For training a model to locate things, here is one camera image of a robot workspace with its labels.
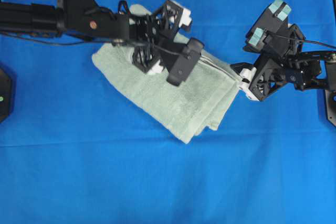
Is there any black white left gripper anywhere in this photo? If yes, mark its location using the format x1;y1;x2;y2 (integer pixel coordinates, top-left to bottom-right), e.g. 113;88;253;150
115;0;193;75

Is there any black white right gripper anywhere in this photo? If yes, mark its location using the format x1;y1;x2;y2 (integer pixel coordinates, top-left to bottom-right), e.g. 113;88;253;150
230;24;328;102

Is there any sage green bath towel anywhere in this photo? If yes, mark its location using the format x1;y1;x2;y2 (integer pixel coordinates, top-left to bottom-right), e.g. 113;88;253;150
91;4;240;145

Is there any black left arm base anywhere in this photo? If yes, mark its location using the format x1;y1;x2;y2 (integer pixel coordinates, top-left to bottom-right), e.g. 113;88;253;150
1;63;15;123

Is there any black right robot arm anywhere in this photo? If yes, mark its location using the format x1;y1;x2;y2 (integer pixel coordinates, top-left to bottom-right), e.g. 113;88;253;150
230;24;335;102

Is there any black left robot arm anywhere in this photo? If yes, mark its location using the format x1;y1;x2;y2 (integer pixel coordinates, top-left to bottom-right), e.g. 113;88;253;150
1;0;203;83

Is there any blue table cloth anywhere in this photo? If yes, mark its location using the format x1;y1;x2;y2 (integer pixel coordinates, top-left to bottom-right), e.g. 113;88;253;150
1;0;335;223

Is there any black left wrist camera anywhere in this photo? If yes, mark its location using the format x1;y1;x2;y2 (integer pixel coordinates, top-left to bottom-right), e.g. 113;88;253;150
160;38;204;87

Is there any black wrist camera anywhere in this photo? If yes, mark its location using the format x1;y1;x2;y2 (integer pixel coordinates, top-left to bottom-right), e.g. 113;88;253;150
160;38;204;87
243;0;291;57

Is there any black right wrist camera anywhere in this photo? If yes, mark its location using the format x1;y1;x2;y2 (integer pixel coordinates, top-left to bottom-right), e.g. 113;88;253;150
243;0;291;57

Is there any black right camera cable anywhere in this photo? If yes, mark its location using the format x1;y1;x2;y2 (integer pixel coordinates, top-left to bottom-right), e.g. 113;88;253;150
265;29;336;50

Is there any black camera cable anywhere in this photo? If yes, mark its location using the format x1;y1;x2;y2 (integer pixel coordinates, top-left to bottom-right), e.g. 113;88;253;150
265;29;336;50
0;31;190;59

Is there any black left camera cable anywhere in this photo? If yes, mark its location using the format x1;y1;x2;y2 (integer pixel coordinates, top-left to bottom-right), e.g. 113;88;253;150
0;31;190;59

